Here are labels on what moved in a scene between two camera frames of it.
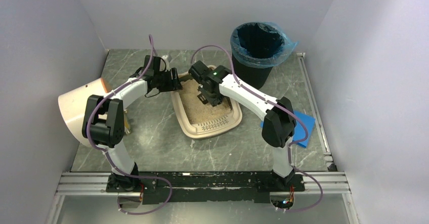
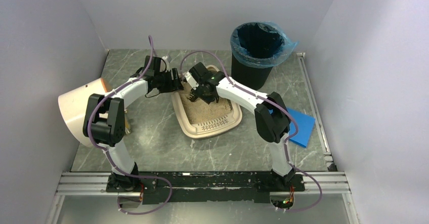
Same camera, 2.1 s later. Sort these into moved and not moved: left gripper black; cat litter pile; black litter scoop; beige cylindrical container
Moved: black litter scoop
Not moved: left gripper black; beige cylindrical container; cat litter pile
